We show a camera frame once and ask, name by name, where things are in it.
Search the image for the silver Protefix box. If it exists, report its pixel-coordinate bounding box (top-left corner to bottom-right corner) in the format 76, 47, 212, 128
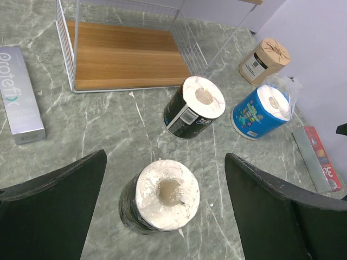
1, 46, 46, 145

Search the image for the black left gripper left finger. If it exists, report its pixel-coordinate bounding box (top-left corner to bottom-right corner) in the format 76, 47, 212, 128
1, 149, 107, 259

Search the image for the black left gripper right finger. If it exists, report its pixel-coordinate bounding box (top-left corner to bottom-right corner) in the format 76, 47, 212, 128
224, 153, 346, 259

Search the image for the red and silver box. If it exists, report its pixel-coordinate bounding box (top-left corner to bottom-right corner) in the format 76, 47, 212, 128
292, 126, 343, 193

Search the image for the wire shelf with wooden boards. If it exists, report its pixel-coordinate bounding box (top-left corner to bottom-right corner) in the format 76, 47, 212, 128
55, 0, 264, 94

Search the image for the brown paper roll with label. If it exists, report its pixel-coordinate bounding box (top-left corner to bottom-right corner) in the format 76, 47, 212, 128
239, 38, 291, 86

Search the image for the black-wrapped paper roll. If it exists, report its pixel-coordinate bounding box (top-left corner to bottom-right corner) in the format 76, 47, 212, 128
119, 159, 200, 235
163, 76, 226, 139

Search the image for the blue-wrapped paper towel roll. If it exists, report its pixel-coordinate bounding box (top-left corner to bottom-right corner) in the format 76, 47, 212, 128
230, 75, 303, 140

